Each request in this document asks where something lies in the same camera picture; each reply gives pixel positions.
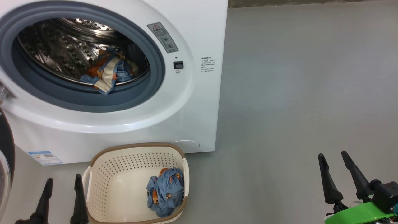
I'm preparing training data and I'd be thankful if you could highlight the black round glass washer door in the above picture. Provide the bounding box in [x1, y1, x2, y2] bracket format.
[0, 107, 16, 218]

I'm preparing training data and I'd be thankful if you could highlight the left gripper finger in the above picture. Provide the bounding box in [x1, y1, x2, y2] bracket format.
[15, 178, 53, 224]
[70, 174, 90, 224]

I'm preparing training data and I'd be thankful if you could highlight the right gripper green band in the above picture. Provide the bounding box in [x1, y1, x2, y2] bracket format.
[318, 151, 398, 224]

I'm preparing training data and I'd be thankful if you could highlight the cream perforated laundry basket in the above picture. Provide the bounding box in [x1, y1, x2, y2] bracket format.
[81, 142, 190, 224]

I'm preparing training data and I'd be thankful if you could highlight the blue bear-print garment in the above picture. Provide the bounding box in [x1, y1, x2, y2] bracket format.
[146, 168, 185, 217]

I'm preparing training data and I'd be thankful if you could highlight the grey rubber door gasket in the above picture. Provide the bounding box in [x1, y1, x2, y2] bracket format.
[0, 9, 166, 113]

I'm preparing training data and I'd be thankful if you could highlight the white front-load washing machine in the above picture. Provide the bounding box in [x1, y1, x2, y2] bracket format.
[0, 0, 229, 165]

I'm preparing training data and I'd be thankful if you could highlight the grey warning sticker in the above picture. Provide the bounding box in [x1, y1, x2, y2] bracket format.
[147, 22, 179, 53]

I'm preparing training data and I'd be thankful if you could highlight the beige and blue garment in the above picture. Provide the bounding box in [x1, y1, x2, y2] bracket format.
[80, 54, 135, 95]

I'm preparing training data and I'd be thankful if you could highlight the blue energy label sticker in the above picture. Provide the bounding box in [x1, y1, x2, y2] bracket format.
[27, 151, 63, 165]

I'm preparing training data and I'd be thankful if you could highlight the orange garment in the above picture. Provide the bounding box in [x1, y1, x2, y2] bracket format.
[86, 50, 125, 78]

